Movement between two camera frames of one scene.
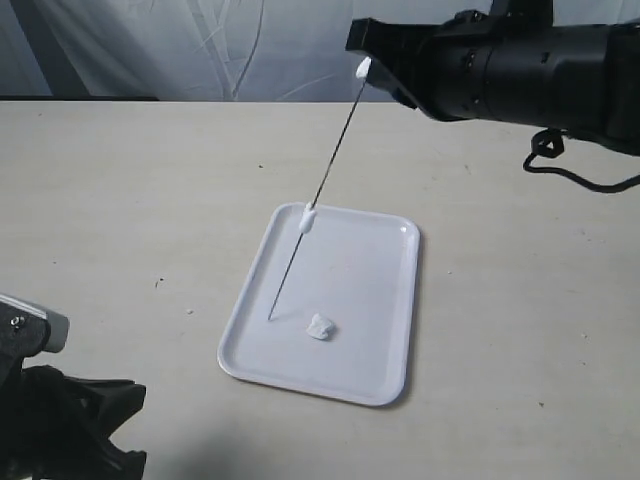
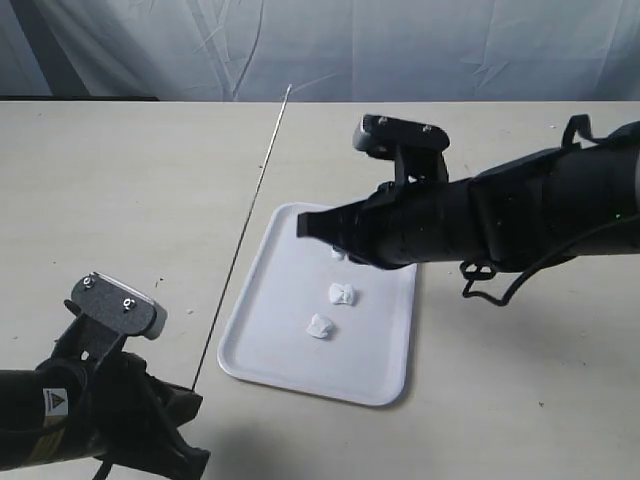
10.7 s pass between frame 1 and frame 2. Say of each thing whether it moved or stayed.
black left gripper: moved
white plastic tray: stayed
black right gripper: moved
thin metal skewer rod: moved
